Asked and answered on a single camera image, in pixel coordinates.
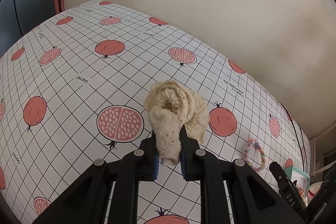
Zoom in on pastel braided hair tie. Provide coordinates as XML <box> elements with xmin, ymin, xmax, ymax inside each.
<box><xmin>243</xmin><ymin>138</ymin><xmax>267</xmax><ymax>175</ymax></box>

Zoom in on cream lace scrunchie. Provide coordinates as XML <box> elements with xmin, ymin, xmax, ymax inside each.
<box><xmin>144</xmin><ymin>80</ymin><xmax>210</xmax><ymax>165</ymax></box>

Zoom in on teal shallow cardboard box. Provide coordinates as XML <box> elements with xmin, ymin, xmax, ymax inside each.
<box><xmin>284</xmin><ymin>166</ymin><xmax>310</xmax><ymax>198</ymax></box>

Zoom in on pomegranate grid tablecloth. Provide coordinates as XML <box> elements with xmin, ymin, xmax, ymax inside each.
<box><xmin>1</xmin><ymin>0</ymin><xmax>311</xmax><ymax>223</ymax></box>

